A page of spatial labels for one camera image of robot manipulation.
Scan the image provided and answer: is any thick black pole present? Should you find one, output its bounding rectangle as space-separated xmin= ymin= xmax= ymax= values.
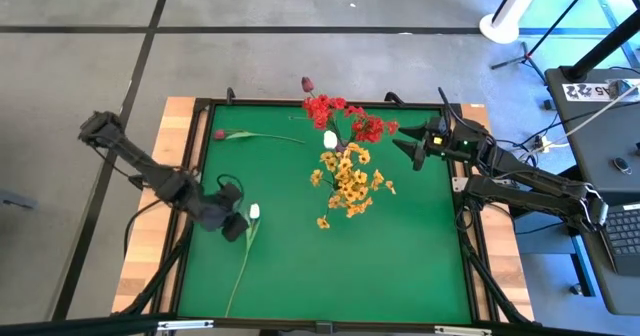
xmin=562 ymin=10 xmax=640 ymax=83

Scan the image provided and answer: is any black tripod stand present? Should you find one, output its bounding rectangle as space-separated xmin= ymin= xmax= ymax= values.
xmin=489 ymin=0 xmax=601 ymax=85

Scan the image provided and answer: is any blue desk frame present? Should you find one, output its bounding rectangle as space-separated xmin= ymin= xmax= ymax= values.
xmin=514 ymin=220 xmax=597 ymax=297

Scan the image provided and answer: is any green table mat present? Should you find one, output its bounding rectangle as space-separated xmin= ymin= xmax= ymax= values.
xmin=177 ymin=103 xmax=474 ymax=326

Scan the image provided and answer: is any yellow artificial flower bunch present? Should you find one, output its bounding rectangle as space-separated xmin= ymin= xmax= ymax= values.
xmin=309 ymin=142 xmax=397 ymax=231

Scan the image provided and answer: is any white pole with round base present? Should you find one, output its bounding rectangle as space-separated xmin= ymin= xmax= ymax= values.
xmin=478 ymin=0 xmax=551 ymax=46

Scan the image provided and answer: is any dark grey desk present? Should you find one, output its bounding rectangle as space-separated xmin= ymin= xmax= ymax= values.
xmin=543 ymin=65 xmax=640 ymax=193

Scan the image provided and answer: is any red artificial flower bunch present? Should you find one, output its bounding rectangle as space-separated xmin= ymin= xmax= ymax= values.
xmin=344 ymin=104 xmax=401 ymax=145
xmin=301 ymin=94 xmax=349 ymax=131

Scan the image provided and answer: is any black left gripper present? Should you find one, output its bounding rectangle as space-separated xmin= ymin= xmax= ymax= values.
xmin=199 ymin=181 xmax=250 ymax=243

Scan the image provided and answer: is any black keyboard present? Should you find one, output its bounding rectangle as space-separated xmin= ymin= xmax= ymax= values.
xmin=592 ymin=203 xmax=640 ymax=277

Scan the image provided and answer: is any white label paper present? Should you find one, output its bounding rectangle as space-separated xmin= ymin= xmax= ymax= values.
xmin=562 ymin=78 xmax=640 ymax=102

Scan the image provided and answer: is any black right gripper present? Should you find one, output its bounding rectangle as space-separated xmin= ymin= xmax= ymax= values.
xmin=392 ymin=116 xmax=471 ymax=171

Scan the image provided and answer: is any white cable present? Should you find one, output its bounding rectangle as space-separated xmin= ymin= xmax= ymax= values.
xmin=519 ymin=83 xmax=640 ymax=156

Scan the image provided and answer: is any dark red artificial tulip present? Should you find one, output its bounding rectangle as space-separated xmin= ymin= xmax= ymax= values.
xmin=300 ymin=76 xmax=318 ymax=100
xmin=213 ymin=128 xmax=306 ymax=145

